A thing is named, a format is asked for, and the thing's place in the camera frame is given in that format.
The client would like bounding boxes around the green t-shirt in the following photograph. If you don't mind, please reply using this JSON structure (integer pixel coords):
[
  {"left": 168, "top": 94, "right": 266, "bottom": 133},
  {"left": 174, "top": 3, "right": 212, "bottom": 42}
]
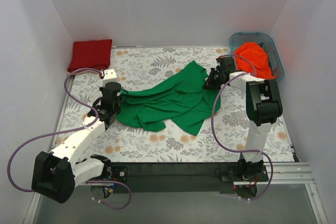
[{"left": 117, "top": 61, "right": 221, "bottom": 135}]

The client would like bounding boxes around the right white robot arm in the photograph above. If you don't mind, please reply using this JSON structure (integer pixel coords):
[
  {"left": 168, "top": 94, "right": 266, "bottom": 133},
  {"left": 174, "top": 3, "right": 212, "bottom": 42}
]
[{"left": 203, "top": 54, "right": 283, "bottom": 182}]

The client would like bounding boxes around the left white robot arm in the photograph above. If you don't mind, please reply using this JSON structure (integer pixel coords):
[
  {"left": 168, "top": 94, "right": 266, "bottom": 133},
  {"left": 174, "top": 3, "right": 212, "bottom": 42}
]
[{"left": 31, "top": 82, "right": 122, "bottom": 203}]

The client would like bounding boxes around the orange t-shirt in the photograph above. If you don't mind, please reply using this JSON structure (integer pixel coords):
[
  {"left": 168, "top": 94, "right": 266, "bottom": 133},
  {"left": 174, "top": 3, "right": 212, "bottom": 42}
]
[{"left": 234, "top": 42, "right": 276, "bottom": 79}]

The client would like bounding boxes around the folded red t-shirt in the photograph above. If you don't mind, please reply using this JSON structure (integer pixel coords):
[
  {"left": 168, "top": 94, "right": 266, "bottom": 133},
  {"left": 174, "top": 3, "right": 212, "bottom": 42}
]
[{"left": 67, "top": 39, "right": 112, "bottom": 73}]

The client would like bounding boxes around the folded pink cloth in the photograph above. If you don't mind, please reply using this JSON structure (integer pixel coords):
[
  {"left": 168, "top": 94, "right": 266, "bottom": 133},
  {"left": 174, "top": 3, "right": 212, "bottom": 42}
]
[{"left": 67, "top": 68, "right": 103, "bottom": 76}]

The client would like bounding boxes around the blue plastic bin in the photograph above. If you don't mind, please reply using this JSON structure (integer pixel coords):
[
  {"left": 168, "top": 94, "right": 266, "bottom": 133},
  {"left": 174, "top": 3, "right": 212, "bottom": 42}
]
[{"left": 229, "top": 32, "right": 284, "bottom": 82}]

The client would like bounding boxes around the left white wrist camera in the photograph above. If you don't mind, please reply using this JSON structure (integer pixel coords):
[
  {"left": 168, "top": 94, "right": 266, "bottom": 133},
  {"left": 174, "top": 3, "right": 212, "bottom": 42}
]
[{"left": 100, "top": 69, "right": 118, "bottom": 82}]

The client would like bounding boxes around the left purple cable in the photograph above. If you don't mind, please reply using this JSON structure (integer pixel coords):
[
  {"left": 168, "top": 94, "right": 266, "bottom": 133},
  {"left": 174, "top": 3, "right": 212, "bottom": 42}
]
[{"left": 7, "top": 68, "right": 132, "bottom": 210}]

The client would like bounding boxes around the purple cable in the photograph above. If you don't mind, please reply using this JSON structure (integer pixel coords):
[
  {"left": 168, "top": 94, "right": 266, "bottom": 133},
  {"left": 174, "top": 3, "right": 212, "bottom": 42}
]
[
  {"left": 211, "top": 54, "right": 274, "bottom": 201},
  {"left": 7, "top": 68, "right": 132, "bottom": 210}
]

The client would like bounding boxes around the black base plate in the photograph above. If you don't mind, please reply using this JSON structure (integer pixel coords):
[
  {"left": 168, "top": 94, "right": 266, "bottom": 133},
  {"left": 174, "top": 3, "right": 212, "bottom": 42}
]
[{"left": 89, "top": 162, "right": 270, "bottom": 194}]

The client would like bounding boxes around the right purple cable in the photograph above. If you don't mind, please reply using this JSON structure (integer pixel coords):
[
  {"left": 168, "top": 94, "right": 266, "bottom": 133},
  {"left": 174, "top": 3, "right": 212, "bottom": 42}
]
[{"left": 211, "top": 54, "right": 274, "bottom": 201}]

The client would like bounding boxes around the aluminium frame rail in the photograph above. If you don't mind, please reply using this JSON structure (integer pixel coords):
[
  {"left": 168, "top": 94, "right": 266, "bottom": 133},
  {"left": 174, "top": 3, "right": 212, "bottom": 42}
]
[{"left": 233, "top": 162, "right": 316, "bottom": 187}]

